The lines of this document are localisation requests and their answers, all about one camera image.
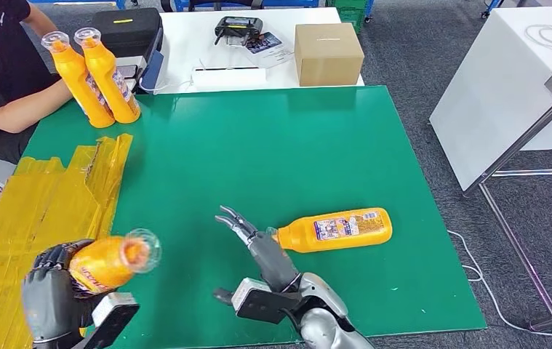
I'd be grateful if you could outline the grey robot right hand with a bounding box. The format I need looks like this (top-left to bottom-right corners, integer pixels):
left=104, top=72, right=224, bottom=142
left=214, top=205, right=302, bottom=293

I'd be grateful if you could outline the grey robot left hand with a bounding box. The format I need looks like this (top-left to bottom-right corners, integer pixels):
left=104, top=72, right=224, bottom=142
left=21, top=239, right=108, bottom=349

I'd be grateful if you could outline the orange detergent bottle clear cap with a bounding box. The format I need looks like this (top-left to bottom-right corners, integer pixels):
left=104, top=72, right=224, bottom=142
left=73, top=26, right=142, bottom=125
left=67, top=228, right=162, bottom=296
left=265, top=207, right=393, bottom=254
left=41, top=31, right=116, bottom=129

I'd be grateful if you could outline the yellow taped cardboard sheet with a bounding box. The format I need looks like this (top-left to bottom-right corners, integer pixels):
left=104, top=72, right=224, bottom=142
left=0, top=133, right=135, bottom=349

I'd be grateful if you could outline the flat white box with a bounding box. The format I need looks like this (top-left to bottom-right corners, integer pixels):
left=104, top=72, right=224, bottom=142
left=191, top=66, right=268, bottom=92

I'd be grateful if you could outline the printed booklet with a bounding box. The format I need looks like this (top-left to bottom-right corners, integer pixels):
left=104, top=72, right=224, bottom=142
left=244, top=32, right=296, bottom=69

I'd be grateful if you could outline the brown cardboard box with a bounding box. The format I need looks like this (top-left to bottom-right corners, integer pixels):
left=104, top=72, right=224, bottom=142
left=294, top=23, right=365, bottom=88

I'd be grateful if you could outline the blue and white device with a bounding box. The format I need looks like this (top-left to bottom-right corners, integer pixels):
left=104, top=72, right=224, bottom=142
left=133, top=26, right=167, bottom=95

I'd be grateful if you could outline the white desk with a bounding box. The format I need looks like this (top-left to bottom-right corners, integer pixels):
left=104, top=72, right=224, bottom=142
left=152, top=7, right=366, bottom=95

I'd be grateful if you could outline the black handheld controller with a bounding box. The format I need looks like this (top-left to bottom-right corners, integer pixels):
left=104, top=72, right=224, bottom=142
left=214, top=16, right=265, bottom=47

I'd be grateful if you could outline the white box under phone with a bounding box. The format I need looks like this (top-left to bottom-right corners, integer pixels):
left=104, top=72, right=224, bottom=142
left=113, top=55, right=149, bottom=96

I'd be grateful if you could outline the green plastic crate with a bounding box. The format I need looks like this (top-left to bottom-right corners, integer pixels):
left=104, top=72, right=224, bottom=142
left=326, top=0, right=377, bottom=36

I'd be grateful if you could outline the black chair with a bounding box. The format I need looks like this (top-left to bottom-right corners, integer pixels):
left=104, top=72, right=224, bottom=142
left=161, top=0, right=265, bottom=13

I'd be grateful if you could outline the black carrying case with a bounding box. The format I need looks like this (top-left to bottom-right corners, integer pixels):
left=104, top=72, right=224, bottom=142
left=91, top=7, right=164, bottom=60

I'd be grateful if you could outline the white side table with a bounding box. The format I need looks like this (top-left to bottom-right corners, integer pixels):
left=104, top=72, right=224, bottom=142
left=428, top=6, right=552, bottom=193

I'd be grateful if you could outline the blue cart leg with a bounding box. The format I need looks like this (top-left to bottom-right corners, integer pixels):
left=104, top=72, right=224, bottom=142
left=479, top=0, right=504, bottom=20

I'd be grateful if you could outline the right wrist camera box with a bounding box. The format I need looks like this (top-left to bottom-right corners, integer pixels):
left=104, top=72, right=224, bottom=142
left=212, top=278, right=305, bottom=324

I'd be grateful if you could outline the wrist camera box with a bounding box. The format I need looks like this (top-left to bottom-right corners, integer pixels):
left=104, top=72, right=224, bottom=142
left=212, top=278, right=305, bottom=324
left=80, top=292, right=140, bottom=349

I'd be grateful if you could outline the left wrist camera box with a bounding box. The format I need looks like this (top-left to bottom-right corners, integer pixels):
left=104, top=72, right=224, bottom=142
left=80, top=292, right=140, bottom=349

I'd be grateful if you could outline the white cable on floor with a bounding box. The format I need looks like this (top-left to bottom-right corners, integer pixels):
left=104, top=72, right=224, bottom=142
left=447, top=230, right=552, bottom=338

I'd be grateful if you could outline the blue metal frame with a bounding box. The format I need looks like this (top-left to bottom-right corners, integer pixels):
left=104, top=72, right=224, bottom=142
left=32, top=0, right=128, bottom=12
left=174, top=0, right=321, bottom=13

